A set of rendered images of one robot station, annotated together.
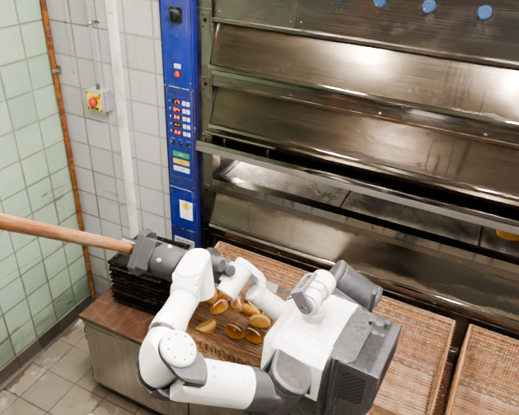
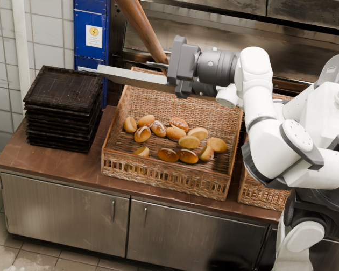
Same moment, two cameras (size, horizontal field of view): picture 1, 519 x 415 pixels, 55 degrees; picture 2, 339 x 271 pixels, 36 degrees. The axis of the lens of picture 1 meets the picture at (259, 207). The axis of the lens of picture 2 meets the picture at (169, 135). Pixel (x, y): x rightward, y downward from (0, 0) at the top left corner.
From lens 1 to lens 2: 0.66 m
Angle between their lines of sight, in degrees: 17
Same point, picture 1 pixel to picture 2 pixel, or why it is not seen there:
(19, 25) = not seen: outside the picture
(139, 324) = (66, 163)
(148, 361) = (268, 152)
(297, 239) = not seen: hidden behind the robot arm
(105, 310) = (22, 155)
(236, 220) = not seen: hidden behind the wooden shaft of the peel
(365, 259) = (292, 66)
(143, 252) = (184, 59)
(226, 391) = (333, 171)
